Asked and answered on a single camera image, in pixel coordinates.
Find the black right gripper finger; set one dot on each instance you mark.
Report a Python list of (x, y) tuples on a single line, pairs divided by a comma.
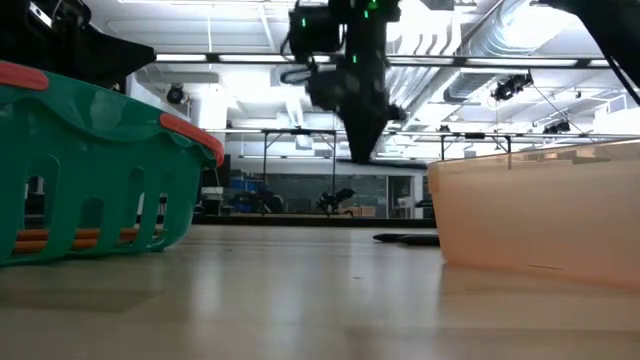
[(372, 135), (356, 135)]

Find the silver ceiling air duct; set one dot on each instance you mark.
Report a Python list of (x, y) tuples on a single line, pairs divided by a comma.
[(480, 80)]

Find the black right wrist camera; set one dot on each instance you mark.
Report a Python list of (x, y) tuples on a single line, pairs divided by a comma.
[(315, 30)]

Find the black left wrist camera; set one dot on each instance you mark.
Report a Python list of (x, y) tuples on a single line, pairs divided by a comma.
[(65, 12)]

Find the cardboard box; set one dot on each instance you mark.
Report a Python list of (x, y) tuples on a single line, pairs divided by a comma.
[(361, 211)]

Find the black background table frame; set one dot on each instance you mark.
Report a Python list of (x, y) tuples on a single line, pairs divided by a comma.
[(475, 135), (264, 165)]

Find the translucent orange plastic bin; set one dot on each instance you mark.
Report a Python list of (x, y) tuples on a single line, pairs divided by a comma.
[(525, 215)]

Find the black table edge frame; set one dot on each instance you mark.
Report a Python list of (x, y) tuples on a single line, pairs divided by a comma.
[(320, 220)]

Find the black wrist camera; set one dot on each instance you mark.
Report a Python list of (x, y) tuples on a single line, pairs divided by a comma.
[(315, 30), (65, 12)]

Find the black pen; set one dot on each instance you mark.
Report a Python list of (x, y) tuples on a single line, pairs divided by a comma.
[(410, 233), (415, 240)]

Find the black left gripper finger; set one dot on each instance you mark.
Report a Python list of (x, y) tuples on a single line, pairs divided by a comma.
[(115, 55)]

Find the black overhead beam with lights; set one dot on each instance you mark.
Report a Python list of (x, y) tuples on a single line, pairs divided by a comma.
[(250, 58)]

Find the black background robot arm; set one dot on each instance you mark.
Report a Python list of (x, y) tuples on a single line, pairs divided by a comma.
[(332, 200)]

